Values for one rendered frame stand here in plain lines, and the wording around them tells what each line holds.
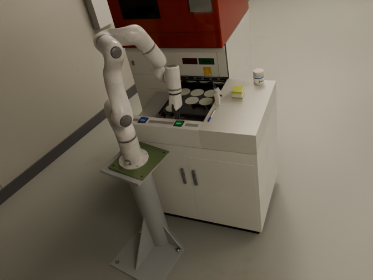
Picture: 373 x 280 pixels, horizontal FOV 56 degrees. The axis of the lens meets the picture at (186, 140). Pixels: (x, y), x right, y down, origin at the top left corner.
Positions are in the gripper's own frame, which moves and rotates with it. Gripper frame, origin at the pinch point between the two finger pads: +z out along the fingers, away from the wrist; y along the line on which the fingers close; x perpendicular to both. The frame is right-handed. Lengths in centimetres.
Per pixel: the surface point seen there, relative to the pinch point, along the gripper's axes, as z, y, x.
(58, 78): 8, -87, -175
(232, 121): 4.2, -8.0, 33.0
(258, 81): -7, -50, 40
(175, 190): 64, -9, -13
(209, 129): 6.2, 1.5, 21.3
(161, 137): 15.6, 1.3, -12.8
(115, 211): 101, -13, -76
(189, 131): 8.7, 2.8, 8.5
